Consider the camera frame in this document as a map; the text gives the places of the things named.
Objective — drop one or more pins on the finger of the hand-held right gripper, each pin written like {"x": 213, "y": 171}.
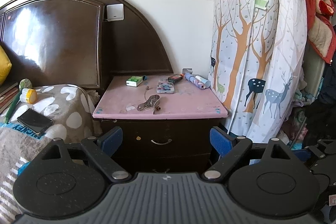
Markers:
{"x": 324, "y": 151}

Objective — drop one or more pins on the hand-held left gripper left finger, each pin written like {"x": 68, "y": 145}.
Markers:
{"x": 113, "y": 138}

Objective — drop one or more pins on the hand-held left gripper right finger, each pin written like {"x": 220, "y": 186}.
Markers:
{"x": 219, "y": 138}

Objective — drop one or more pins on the dark drawer with sticker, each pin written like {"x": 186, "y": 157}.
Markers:
{"x": 189, "y": 136}

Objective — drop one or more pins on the plain dark drawer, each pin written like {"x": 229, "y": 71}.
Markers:
{"x": 141, "y": 163}

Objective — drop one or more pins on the dark wooden nightstand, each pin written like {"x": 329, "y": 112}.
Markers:
{"x": 183, "y": 134}

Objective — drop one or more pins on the dark clothes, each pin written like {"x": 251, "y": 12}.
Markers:
{"x": 324, "y": 113}

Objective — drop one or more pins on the pile of pastel clothes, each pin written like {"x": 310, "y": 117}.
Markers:
{"x": 298, "y": 119}

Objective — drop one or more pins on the pink nightstand cover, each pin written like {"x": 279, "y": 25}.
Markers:
{"x": 183, "y": 103}

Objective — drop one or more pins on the grey dotted blanket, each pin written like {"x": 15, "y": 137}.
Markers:
{"x": 71, "y": 106}

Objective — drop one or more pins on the light blue tube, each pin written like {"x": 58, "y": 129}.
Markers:
{"x": 205, "y": 81}

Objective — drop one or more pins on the green white box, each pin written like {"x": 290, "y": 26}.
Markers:
{"x": 134, "y": 81}

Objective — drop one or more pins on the blue capped patterned tube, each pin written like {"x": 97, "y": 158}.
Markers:
{"x": 193, "y": 80}

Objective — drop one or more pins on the phone with floral case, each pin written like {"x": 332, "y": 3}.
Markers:
{"x": 165, "y": 86}

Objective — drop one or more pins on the black orange small device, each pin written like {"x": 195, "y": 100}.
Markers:
{"x": 175, "y": 78}

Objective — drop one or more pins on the black smartphone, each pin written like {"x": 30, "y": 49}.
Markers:
{"x": 34, "y": 121}

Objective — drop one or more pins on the yellow white swab jar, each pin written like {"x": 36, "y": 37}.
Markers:
{"x": 28, "y": 96}

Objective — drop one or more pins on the deer print wardrobe cover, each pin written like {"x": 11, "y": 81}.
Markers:
{"x": 241, "y": 43}

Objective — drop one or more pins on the grey striped blanket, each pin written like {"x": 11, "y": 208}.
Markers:
{"x": 15, "y": 150}

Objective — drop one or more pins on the greenish fabric bundle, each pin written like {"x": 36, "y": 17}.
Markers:
{"x": 25, "y": 83}

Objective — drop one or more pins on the green stick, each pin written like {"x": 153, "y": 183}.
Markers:
{"x": 12, "y": 107}

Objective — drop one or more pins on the dark wooden headboard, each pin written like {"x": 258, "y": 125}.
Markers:
{"x": 65, "y": 37}

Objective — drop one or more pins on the stack of books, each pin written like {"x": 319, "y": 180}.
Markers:
{"x": 8, "y": 98}

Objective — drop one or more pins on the red and white clothes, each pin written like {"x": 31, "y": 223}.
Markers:
{"x": 320, "y": 27}

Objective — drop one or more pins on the yellow pillow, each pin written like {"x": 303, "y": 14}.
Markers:
{"x": 4, "y": 64}

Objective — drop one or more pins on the green paper tag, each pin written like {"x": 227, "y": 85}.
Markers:
{"x": 261, "y": 2}

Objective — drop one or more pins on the white wall switch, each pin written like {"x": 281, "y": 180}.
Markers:
{"x": 115, "y": 12}

